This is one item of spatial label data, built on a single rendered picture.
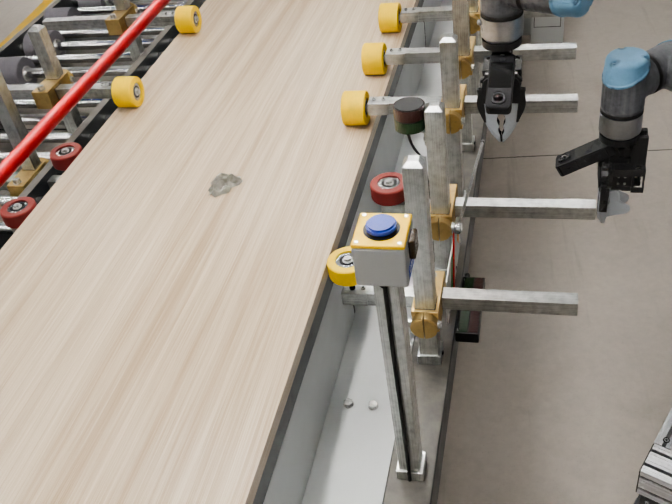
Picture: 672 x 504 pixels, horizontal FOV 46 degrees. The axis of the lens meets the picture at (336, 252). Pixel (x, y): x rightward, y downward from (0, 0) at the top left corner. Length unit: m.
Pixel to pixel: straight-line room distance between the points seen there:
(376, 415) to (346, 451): 0.10
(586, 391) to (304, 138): 1.13
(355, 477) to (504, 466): 0.83
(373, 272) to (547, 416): 1.41
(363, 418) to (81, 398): 0.54
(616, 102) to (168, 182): 0.96
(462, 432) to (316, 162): 0.95
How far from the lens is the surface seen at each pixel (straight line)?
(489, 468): 2.24
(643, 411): 2.40
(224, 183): 1.74
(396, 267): 1.00
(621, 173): 1.57
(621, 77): 1.46
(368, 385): 1.62
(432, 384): 1.50
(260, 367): 1.31
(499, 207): 1.64
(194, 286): 1.50
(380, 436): 1.54
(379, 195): 1.62
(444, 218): 1.60
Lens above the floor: 1.84
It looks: 39 degrees down
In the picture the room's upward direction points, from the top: 10 degrees counter-clockwise
